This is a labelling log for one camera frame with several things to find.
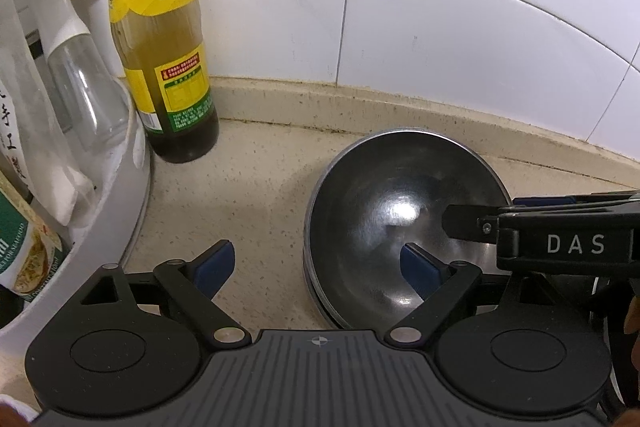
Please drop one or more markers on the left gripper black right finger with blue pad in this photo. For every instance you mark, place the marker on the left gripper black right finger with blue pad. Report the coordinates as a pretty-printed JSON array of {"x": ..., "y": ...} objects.
[{"x": 447, "y": 291}]

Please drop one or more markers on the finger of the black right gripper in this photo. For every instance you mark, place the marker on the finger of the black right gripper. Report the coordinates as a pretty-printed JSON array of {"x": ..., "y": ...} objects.
[{"x": 474, "y": 223}]

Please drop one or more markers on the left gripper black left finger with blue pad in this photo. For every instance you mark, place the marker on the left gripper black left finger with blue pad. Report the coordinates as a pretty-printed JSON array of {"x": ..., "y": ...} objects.
[{"x": 188, "y": 289}]

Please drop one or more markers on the steel bowl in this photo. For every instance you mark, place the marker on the steel bowl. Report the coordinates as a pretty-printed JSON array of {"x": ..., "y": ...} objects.
[
  {"x": 380, "y": 193},
  {"x": 324, "y": 308}
]

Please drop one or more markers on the person's right hand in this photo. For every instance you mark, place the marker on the person's right hand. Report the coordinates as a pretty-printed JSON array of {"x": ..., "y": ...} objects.
[{"x": 632, "y": 326}]

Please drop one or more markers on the white rotating condiment rack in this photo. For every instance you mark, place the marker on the white rotating condiment rack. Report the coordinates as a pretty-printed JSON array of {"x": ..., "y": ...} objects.
[{"x": 101, "y": 233}]

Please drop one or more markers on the green label sauce packet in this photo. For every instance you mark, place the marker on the green label sauce packet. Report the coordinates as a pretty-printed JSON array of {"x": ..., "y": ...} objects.
[{"x": 31, "y": 252}]

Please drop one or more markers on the clear plastic noodle bag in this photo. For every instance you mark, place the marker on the clear plastic noodle bag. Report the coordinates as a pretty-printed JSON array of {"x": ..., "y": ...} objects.
[{"x": 31, "y": 137}]

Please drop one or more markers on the clear white spray bottle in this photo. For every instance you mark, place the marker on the clear white spray bottle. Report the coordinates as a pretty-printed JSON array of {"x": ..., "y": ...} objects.
[{"x": 92, "y": 97}]

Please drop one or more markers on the green yellow label oil bottle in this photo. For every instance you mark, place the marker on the green yellow label oil bottle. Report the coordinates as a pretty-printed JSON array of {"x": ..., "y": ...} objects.
[{"x": 161, "y": 47}]

